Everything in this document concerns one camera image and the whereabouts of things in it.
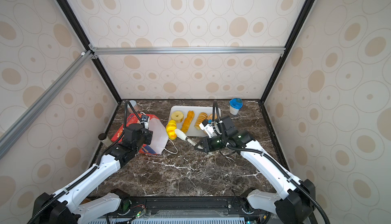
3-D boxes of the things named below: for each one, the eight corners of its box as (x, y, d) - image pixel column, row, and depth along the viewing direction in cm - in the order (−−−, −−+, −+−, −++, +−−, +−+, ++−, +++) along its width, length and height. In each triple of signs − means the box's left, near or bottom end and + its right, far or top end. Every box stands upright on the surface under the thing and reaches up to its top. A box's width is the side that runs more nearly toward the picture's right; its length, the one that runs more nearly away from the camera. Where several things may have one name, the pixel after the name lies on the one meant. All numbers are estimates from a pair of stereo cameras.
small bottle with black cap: (108, 150, 95) (100, 142, 87) (104, 143, 98) (96, 135, 90) (114, 146, 97) (107, 138, 89) (110, 139, 100) (103, 131, 92)
